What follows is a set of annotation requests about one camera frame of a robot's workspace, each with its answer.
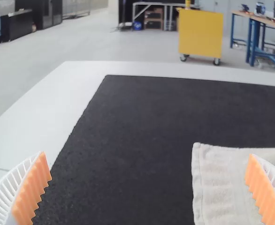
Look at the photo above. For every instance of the wooden shelf unit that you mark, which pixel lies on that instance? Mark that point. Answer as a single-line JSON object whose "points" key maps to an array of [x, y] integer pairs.
{"points": [[154, 18]]}

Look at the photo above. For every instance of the blue workbench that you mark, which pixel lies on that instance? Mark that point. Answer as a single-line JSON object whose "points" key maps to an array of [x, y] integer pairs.
{"points": [[264, 20]]}

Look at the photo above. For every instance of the black mat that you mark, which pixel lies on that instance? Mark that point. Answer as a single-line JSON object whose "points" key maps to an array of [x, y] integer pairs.
{"points": [[139, 140]]}

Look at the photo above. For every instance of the yellow wheeled cart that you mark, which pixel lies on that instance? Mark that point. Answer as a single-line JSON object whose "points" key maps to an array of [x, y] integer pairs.
{"points": [[199, 35]]}

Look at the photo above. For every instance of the blue bucket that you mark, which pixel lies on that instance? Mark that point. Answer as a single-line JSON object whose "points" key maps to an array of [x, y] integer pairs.
{"points": [[137, 25]]}

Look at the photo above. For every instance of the pale towel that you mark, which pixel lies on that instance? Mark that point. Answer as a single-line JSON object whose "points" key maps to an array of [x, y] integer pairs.
{"points": [[217, 187]]}

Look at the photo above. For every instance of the grey metal frame table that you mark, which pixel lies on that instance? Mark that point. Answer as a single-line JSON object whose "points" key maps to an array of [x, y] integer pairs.
{"points": [[151, 3]]}

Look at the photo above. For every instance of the low black cabinet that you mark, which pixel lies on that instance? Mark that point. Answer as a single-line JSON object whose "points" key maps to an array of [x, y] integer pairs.
{"points": [[17, 25]]}

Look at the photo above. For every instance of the tall black cabinet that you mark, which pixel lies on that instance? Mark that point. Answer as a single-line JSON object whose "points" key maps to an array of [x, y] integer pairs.
{"points": [[46, 11]]}

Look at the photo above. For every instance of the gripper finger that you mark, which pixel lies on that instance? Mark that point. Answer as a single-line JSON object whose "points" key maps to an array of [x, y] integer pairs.
{"points": [[269, 194], [15, 192]]}

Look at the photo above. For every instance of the black partition panel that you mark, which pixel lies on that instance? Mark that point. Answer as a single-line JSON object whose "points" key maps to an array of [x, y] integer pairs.
{"points": [[124, 10]]}

